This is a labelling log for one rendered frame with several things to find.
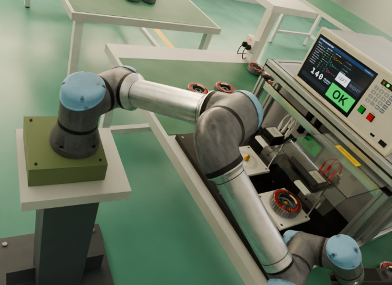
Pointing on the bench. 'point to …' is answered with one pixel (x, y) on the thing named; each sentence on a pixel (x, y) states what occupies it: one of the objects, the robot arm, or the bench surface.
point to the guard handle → (304, 172)
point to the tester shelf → (329, 117)
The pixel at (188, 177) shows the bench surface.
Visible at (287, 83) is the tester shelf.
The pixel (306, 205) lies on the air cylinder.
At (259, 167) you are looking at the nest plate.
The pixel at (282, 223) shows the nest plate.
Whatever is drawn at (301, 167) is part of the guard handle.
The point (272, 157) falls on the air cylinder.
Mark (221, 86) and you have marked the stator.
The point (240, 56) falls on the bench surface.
